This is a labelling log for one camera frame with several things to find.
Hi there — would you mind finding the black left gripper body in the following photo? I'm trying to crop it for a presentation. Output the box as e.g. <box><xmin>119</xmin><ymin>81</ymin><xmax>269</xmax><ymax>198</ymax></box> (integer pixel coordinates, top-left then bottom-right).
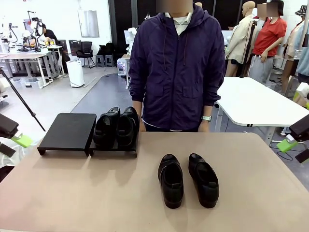
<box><xmin>0</xmin><ymin>113</ymin><xmax>19</xmax><ymax>139</ymax></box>

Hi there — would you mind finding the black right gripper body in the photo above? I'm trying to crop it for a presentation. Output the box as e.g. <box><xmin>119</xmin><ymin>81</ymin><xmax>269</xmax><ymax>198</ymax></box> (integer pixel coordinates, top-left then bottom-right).
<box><xmin>289</xmin><ymin>117</ymin><xmax>309</xmax><ymax>143</ymax></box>

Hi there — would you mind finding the black leather strap shoe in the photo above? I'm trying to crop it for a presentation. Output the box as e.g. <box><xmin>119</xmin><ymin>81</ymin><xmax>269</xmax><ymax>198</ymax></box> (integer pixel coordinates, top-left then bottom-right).
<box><xmin>188</xmin><ymin>152</ymin><xmax>220</xmax><ymax>208</ymax></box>
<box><xmin>93</xmin><ymin>106</ymin><xmax>121</xmax><ymax>148</ymax></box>
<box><xmin>116</xmin><ymin>106</ymin><xmax>140</xmax><ymax>148</ymax></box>
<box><xmin>157</xmin><ymin>153</ymin><xmax>184</xmax><ymax>209</ymax></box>

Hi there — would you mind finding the person's right forearm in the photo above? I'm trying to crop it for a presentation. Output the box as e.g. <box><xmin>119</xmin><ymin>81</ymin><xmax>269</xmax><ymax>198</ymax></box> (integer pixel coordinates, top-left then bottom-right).
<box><xmin>129</xmin><ymin>72</ymin><xmax>146</xmax><ymax>121</ymax></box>

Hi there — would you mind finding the person's left forearm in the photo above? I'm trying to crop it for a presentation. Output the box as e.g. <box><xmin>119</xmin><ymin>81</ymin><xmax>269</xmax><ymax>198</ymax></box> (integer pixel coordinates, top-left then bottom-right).
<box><xmin>202</xmin><ymin>72</ymin><xmax>226</xmax><ymax>117</ymax></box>

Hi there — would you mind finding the black shoe stand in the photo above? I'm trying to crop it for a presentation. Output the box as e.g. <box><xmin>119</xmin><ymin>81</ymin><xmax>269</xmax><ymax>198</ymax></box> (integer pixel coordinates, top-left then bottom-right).
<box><xmin>88</xmin><ymin>113</ymin><xmax>140</xmax><ymax>158</ymax></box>
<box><xmin>37</xmin><ymin>113</ymin><xmax>97</xmax><ymax>157</ymax></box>

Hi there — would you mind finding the person's left hand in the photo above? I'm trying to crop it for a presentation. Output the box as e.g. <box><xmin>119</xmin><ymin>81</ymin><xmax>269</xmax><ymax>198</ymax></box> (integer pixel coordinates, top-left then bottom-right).
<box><xmin>198</xmin><ymin>121</ymin><xmax>211</xmax><ymax>133</ymax></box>

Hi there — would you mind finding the clear storage box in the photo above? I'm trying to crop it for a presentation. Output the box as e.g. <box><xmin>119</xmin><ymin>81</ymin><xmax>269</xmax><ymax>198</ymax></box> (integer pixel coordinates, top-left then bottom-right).
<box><xmin>12</xmin><ymin>77</ymin><xmax>42</xmax><ymax>89</ymax></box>

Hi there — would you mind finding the white table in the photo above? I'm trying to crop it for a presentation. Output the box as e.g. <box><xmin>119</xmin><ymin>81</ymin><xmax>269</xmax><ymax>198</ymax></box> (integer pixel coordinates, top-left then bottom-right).
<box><xmin>214</xmin><ymin>76</ymin><xmax>309</xmax><ymax>153</ymax></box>

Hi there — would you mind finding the long background workbench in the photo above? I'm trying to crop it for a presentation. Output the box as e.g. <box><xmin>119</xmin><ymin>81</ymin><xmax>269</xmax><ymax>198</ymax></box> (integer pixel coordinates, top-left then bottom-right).
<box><xmin>0</xmin><ymin>52</ymin><xmax>49</xmax><ymax>89</ymax></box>

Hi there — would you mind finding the light blue garment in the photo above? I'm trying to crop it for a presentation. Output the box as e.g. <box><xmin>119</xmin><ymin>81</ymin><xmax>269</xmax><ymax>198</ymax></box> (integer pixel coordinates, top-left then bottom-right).
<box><xmin>295</xmin><ymin>23</ymin><xmax>309</xmax><ymax>75</ymax></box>

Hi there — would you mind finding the mannequin with bucket hat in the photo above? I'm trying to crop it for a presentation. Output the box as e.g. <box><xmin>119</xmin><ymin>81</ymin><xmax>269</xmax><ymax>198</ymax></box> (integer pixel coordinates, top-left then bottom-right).
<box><xmin>281</xmin><ymin>4</ymin><xmax>309</xmax><ymax>95</ymax></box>

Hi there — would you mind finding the white air purifier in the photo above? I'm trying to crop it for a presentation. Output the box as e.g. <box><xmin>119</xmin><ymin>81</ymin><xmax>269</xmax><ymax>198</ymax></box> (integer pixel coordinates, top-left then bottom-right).
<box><xmin>66</xmin><ymin>60</ymin><xmax>85</xmax><ymax>88</ymax></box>

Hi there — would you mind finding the seated person in black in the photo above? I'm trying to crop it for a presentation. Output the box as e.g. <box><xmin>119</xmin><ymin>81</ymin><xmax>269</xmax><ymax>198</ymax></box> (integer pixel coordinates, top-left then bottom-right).
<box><xmin>41</xmin><ymin>23</ymin><xmax>59</xmax><ymax>46</ymax></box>

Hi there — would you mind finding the black monitor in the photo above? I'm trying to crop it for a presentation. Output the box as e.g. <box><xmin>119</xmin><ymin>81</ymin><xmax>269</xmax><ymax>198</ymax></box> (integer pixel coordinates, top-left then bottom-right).
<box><xmin>69</xmin><ymin>40</ymin><xmax>82</xmax><ymax>55</ymax></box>

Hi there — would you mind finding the black background robot rig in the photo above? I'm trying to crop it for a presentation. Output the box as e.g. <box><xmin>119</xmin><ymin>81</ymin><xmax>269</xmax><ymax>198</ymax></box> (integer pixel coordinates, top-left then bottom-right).
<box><xmin>23</xmin><ymin>10</ymin><xmax>47</xmax><ymax>53</ymax></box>

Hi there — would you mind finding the mannequin in beige coat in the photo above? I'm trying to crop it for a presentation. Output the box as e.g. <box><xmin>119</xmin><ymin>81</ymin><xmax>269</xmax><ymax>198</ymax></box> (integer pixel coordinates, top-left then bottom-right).
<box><xmin>225</xmin><ymin>1</ymin><xmax>257</xmax><ymax>77</ymax></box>

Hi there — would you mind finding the black office chair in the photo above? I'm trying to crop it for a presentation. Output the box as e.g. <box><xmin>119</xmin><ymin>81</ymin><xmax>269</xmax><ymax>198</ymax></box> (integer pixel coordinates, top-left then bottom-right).
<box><xmin>76</xmin><ymin>41</ymin><xmax>96</xmax><ymax>69</ymax></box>

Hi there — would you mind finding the computer case with lights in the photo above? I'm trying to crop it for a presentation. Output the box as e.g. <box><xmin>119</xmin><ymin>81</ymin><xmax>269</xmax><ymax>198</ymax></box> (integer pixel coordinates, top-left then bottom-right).
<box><xmin>116</xmin><ymin>58</ymin><xmax>131</xmax><ymax>77</ymax></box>

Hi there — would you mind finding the black backpack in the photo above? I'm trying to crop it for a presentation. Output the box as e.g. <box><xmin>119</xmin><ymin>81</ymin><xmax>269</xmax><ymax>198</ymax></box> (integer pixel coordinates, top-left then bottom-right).
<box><xmin>96</xmin><ymin>41</ymin><xmax>117</xmax><ymax>56</ymax></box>

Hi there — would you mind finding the person in purple jacket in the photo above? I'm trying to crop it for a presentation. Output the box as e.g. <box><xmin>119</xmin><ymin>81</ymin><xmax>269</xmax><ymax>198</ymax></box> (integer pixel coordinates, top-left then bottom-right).
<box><xmin>128</xmin><ymin>3</ymin><xmax>226</xmax><ymax>132</ymax></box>

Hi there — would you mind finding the white humanoid background robot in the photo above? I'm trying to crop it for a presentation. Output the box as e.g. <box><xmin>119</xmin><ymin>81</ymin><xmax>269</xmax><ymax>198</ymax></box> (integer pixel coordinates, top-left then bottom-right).
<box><xmin>124</xmin><ymin>27</ymin><xmax>140</xmax><ymax>53</ymax></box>

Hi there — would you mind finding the black floor cable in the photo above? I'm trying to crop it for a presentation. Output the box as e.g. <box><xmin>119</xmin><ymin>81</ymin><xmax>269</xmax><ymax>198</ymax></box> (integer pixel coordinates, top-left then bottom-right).
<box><xmin>270</xmin><ymin>142</ymin><xmax>294</xmax><ymax>160</ymax></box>

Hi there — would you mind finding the grey wall panel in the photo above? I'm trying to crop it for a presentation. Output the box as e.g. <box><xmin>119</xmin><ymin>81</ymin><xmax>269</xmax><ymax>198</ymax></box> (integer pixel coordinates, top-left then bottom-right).
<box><xmin>77</xmin><ymin>10</ymin><xmax>100</xmax><ymax>38</ymax></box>

